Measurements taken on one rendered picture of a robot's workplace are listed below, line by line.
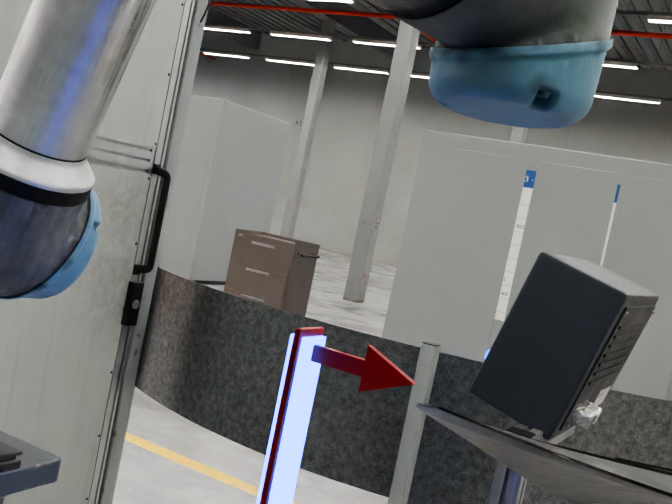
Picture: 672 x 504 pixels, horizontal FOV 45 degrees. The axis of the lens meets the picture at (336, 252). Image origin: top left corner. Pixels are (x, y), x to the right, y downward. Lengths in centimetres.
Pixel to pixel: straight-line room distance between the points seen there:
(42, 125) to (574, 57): 46
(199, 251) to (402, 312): 379
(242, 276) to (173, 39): 494
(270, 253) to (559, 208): 245
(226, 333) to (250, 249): 485
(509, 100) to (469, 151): 644
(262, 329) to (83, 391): 54
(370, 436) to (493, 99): 187
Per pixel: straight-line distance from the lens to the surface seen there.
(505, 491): 96
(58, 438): 246
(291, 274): 706
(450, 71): 36
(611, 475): 29
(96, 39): 68
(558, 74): 36
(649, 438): 226
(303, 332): 42
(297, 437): 44
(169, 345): 262
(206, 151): 1003
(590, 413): 100
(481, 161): 675
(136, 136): 239
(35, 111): 70
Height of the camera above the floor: 125
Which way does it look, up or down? 3 degrees down
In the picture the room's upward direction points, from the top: 12 degrees clockwise
